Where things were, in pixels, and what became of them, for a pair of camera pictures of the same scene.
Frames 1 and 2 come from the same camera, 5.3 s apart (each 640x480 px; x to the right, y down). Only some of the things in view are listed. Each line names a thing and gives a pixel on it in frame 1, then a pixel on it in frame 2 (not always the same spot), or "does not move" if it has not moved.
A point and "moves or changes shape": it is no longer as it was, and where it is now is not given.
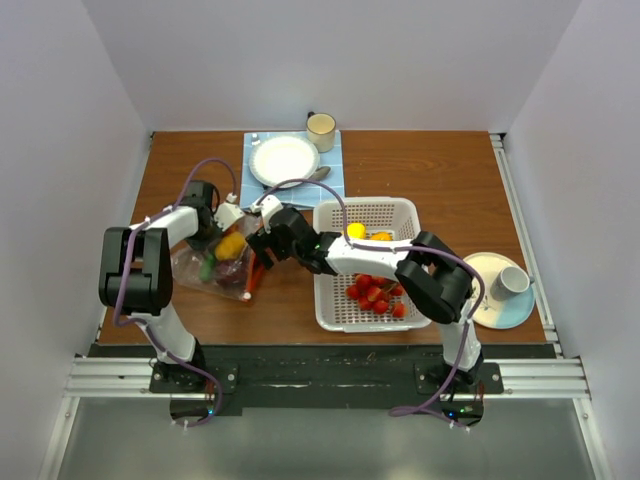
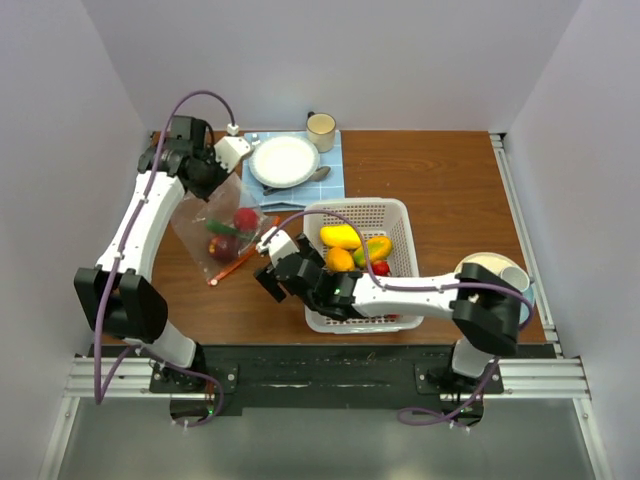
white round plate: (278, 159) does not move
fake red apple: (230, 273) to (224, 248)
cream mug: (320, 127) does not move
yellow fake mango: (356, 231) moves or changes shape
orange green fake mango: (230, 246) moves or changes shape
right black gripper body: (290, 251) to (271, 268)
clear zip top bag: (225, 265) moves or changes shape
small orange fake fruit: (381, 236) moves or changes shape
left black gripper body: (207, 235) to (211, 175)
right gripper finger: (260, 250) to (271, 284)
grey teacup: (510, 282) does not move
